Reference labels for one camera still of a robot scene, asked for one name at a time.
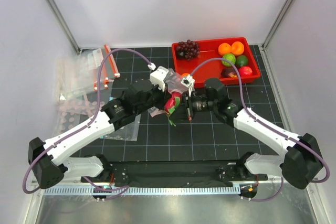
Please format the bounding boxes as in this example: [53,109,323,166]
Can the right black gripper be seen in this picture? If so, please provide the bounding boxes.
[170,90,217,121]

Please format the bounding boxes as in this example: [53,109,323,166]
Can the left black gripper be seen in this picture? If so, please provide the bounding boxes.
[134,81,172,116]

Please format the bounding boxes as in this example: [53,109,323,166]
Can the pink dragon fruit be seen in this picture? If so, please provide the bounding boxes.
[164,91,182,126]

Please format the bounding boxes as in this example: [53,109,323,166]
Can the pink-dotted zip bag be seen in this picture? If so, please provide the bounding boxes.
[148,69,187,117]

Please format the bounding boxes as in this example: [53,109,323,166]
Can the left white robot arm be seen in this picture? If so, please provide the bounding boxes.
[26,80,167,189]

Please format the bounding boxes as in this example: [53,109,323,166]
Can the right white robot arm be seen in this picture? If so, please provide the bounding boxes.
[181,76,324,189]

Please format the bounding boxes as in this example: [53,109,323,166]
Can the clear blue-zip bag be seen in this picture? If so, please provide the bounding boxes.
[100,98,141,141]

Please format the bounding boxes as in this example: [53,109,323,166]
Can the stack of orange-zip bags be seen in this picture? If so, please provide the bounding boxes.
[56,46,120,99]

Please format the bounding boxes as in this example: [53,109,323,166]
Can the pink-dotted bag on table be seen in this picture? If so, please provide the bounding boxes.
[53,94,105,136]

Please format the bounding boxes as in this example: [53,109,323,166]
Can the dark purple fruit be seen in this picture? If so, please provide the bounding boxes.
[220,68,237,78]

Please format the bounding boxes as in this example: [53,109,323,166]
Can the red apple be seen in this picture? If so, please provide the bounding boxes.
[238,66,253,77]

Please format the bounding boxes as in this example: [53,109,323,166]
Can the black grid mat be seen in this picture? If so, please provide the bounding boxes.
[75,45,283,161]

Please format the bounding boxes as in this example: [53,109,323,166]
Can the light green bumpy fruit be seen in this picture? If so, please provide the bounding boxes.
[222,53,236,67]

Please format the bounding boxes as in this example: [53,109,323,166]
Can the dark green lime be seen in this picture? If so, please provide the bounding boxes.
[235,55,249,68]

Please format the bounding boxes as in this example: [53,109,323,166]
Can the red plastic tray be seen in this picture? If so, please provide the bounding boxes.
[171,36,261,88]

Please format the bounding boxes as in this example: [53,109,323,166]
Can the orange tangerine at back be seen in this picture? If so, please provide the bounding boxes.
[231,41,245,56]

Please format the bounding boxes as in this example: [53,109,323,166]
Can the dark purple grape bunch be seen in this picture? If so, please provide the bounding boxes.
[175,40,200,60]

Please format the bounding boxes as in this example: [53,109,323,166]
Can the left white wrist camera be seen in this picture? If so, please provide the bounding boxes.
[150,66,169,91]

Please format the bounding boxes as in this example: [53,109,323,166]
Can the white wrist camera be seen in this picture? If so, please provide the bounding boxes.
[181,74,195,96]
[150,66,169,91]

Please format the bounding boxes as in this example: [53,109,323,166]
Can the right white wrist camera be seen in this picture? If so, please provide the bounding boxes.
[181,74,195,96]

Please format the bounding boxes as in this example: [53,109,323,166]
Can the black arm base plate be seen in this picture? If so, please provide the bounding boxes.
[91,160,267,187]

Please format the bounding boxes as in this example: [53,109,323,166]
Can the left aluminium corner post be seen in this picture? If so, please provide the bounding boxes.
[45,0,81,54]

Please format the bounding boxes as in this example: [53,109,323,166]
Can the aluminium corner post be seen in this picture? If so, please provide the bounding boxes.
[45,0,81,54]
[261,0,295,50]

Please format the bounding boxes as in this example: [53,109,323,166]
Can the aluminium front frame bar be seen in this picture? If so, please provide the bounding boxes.
[31,162,320,186]

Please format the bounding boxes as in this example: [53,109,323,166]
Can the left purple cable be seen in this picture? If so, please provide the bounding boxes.
[22,48,158,200]

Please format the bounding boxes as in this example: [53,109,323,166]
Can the perforated metal rail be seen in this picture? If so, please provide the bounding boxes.
[44,184,240,196]

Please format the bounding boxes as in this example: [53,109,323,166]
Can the right aluminium corner post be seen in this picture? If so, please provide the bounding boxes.
[261,0,295,50]

